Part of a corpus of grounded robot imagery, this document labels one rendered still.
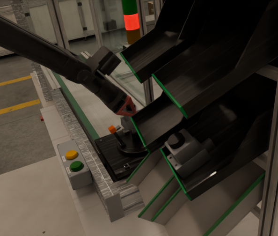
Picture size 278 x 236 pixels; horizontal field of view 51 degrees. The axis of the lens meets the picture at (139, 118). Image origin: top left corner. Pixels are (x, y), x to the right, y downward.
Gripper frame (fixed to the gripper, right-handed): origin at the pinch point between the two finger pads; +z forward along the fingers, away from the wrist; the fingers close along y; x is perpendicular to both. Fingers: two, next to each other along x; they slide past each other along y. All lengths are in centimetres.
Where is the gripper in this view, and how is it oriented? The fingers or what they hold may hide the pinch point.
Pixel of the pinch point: (131, 111)
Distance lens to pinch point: 93.9
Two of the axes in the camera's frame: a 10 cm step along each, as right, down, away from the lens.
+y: -4.3, -3.8, 8.2
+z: 6.4, 5.1, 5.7
